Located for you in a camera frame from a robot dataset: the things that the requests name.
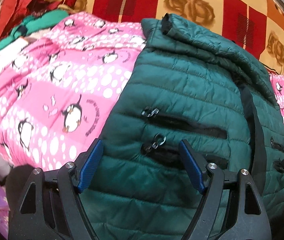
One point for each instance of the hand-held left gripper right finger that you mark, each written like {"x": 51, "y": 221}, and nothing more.
{"x": 191, "y": 165}

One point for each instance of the pink penguin print blanket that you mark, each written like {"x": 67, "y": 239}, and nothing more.
{"x": 57, "y": 92}

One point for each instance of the green cloth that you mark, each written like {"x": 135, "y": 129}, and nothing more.
{"x": 49, "y": 17}

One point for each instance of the red orange rose print quilt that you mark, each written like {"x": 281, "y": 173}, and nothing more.
{"x": 144, "y": 5}

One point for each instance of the dark green quilted jacket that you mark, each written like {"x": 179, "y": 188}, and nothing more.
{"x": 181, "y": 92}

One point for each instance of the red clothes pile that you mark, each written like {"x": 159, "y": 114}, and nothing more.
{"x": 14, "y": 5}

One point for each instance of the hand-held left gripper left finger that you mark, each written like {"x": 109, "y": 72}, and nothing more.
{"x": 89, "y": 165}

